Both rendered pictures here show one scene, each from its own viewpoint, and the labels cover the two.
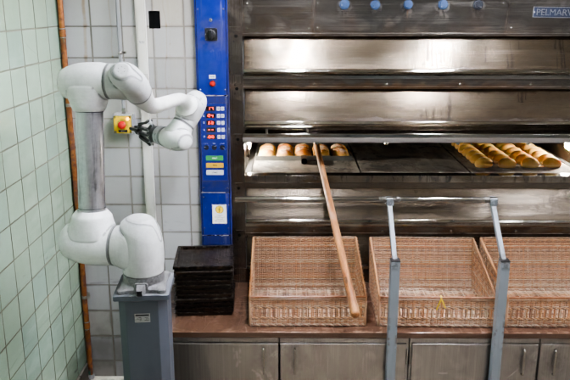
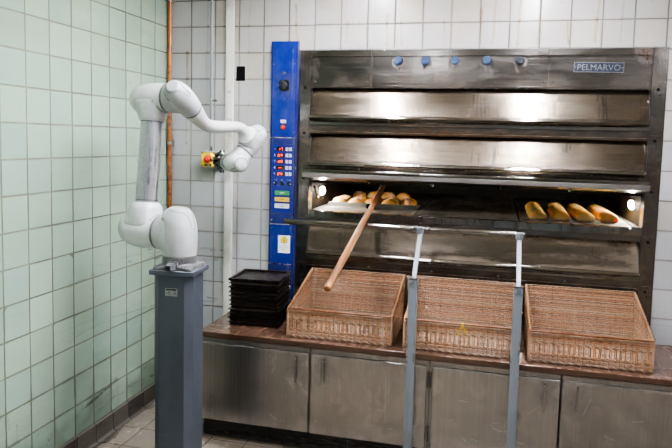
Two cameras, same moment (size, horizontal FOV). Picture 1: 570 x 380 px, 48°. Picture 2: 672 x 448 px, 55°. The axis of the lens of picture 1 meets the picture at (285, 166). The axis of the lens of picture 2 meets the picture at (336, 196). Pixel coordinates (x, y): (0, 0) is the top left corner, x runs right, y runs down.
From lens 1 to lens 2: 101 cm
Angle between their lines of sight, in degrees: 16
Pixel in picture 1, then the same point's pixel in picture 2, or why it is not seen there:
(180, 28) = (260, 80)
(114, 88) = (167, 100)
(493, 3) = (534, 59)
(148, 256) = (180, 239)
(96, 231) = (144, 216)
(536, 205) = (584, 256)
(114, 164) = (202, 195)
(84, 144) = (143, 146)
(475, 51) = (518, 103)
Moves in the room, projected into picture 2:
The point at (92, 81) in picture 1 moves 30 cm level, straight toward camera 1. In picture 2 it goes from (152, 95) to (135, 90)
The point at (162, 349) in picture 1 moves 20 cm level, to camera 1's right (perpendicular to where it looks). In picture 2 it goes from (185, 323) to (227, 327)
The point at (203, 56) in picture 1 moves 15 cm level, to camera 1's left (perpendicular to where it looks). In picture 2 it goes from (276, 103) to (252, 103)
